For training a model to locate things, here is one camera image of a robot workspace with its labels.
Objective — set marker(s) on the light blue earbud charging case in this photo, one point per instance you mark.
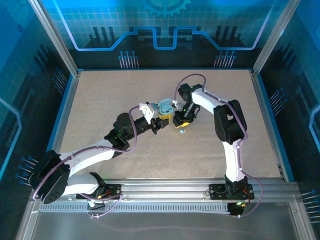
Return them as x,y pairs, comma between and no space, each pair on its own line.
166,108

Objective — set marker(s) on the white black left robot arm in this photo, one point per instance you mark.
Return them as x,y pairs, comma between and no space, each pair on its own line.
87,156

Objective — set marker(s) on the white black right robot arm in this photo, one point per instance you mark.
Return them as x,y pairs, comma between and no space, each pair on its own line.
207,100

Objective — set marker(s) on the blue table edge trim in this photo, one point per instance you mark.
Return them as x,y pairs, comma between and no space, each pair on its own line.
275,125
57,125

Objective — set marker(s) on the grey metal deck plate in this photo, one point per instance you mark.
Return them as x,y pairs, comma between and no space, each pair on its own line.
175,220

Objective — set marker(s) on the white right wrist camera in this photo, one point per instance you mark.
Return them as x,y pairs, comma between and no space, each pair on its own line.
175,103

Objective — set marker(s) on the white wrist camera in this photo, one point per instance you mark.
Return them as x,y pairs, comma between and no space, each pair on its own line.
175,103
150,111

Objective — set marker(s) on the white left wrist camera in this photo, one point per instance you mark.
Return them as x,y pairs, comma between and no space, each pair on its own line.
150,111

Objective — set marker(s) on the aluminium table side rail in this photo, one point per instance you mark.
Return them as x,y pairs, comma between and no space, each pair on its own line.
268,125
63,125

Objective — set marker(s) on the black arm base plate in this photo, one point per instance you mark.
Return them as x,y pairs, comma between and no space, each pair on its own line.
217,192
113,191

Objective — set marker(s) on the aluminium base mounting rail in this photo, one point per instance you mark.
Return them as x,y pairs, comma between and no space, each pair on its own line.
165,190

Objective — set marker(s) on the black controller bracket with LEDs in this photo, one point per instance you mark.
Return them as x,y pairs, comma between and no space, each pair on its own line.
235,210

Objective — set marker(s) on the dark printed back wall panel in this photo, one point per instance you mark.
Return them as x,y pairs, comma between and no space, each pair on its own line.
100,20

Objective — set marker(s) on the blue printed side wall panel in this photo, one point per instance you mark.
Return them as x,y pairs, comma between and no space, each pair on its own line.
20,87
300,75

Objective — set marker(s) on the aluminium frame post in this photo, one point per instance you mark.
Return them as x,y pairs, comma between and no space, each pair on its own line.
53,37
275,37

